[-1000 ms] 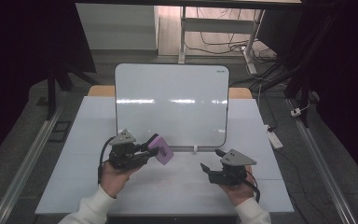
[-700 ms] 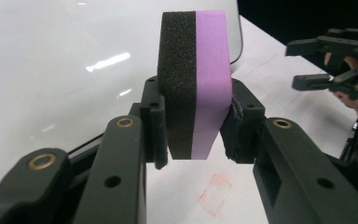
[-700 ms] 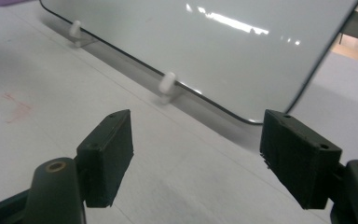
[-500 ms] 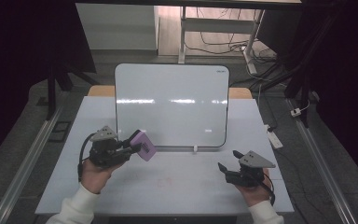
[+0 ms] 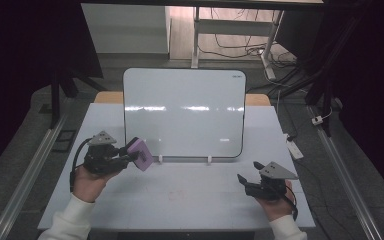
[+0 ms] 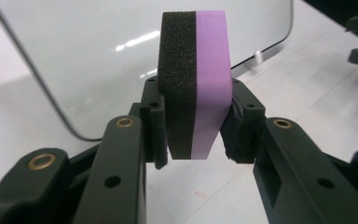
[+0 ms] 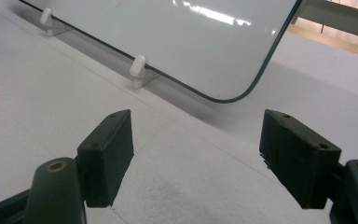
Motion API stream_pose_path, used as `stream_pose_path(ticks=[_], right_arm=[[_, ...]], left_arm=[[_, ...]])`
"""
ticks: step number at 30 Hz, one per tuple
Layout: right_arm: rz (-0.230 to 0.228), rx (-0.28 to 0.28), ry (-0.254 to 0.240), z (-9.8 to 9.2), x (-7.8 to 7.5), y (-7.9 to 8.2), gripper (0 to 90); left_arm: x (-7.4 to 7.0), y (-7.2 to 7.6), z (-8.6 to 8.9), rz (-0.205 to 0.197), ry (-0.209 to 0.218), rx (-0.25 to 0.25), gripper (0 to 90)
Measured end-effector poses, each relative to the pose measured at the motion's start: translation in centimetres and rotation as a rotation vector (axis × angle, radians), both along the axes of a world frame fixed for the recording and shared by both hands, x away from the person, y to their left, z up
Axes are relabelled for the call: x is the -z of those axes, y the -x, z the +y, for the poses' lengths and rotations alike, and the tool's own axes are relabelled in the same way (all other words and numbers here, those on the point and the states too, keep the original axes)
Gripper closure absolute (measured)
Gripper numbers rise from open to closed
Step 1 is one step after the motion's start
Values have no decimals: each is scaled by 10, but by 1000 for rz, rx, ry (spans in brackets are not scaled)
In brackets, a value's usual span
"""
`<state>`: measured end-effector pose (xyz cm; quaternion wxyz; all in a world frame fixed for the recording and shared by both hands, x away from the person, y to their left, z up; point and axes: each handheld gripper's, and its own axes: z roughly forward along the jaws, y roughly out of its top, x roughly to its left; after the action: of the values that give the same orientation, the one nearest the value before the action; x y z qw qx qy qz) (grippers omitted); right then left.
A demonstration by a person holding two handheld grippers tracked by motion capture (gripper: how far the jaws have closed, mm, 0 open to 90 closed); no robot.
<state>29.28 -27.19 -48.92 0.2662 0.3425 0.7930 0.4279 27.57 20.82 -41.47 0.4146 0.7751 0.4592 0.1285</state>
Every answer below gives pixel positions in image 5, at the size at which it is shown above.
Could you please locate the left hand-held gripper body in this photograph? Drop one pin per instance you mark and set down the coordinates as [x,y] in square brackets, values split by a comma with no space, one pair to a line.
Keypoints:
[100,160]

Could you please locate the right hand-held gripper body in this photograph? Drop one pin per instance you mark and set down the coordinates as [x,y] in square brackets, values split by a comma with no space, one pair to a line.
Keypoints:
[270,190]

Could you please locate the purple whiteboard eraser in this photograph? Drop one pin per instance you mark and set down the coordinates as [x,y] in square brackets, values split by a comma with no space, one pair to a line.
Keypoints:
[143,156]

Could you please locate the person's right hand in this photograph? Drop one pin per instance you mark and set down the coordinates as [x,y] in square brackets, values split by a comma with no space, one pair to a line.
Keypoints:
[280,208]

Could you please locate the person's left hand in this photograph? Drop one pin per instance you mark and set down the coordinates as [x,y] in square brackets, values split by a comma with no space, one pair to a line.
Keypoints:
[88,185]

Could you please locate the white whiteboard stand clip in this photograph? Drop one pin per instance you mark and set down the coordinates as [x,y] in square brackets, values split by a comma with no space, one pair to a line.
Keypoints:
[209,159]
[160,159]

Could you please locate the white power strip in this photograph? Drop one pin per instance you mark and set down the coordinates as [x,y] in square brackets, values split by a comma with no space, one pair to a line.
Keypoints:
[294,148]

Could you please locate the black floor plate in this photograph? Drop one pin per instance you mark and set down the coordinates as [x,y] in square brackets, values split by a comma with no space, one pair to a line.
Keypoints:
[64,141]

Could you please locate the wooden table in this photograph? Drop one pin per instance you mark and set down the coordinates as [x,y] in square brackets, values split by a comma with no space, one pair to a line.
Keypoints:
[108,97]

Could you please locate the small white plug box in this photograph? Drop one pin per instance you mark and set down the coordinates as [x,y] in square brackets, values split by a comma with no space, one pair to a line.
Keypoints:
[317,120]

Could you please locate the black metal stand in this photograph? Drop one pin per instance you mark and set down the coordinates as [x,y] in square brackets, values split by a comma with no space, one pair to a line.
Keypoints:
[320,83]
[56,96]

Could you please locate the white whiteboard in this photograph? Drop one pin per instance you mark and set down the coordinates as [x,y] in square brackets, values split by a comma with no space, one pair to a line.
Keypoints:
[186,96]

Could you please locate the white cabinet panel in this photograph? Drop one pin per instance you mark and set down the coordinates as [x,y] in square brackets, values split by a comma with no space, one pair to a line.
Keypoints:
[126,30]

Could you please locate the aluminium rail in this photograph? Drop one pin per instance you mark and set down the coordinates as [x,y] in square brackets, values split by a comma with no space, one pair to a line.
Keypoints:
[30,176]
[346,180]

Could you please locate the white desk frame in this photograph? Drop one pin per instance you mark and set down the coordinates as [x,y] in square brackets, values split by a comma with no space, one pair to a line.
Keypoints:
[233,27]

